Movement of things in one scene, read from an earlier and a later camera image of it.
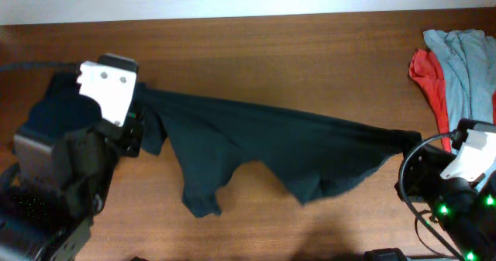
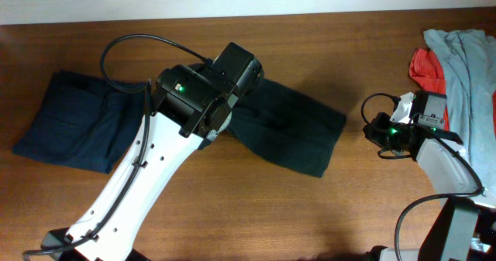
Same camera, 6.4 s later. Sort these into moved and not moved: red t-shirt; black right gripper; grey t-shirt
Moved: black right gripper
Not moved: red t-shirt; grey t-shirt
